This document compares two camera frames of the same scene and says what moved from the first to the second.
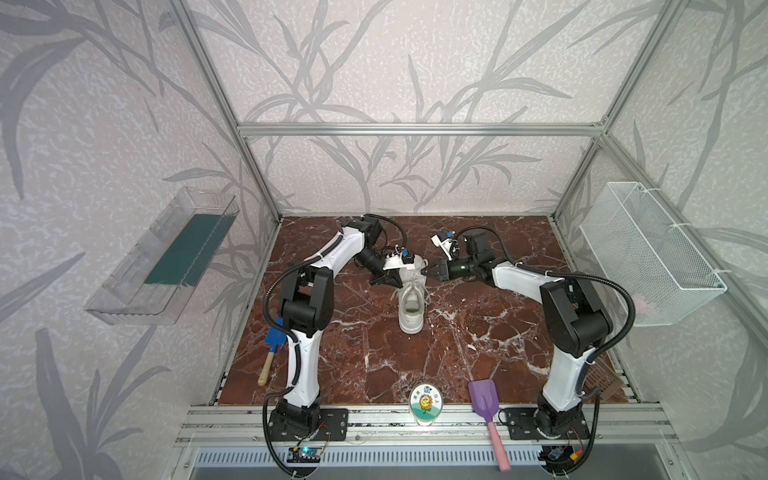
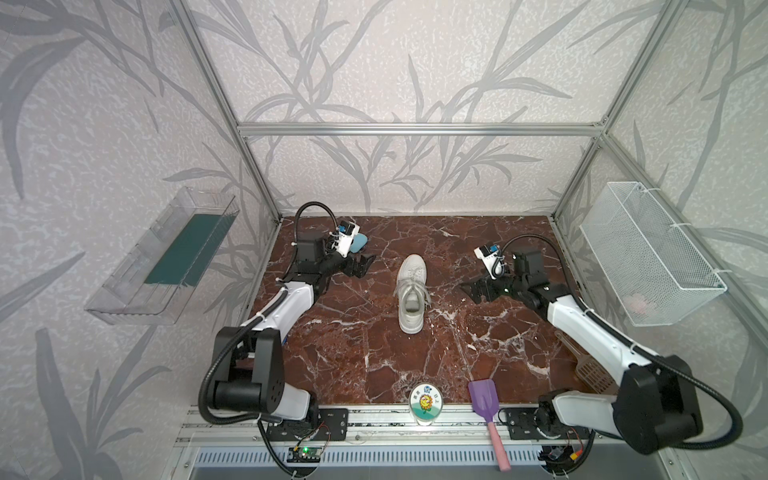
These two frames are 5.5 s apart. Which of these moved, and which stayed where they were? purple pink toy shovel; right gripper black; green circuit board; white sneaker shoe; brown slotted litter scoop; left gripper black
Moved: right gripper black; left gripper black
Stayed: white sneaker shoe; brown slotted litter scoop; purple pink toy shovel; green circuit board
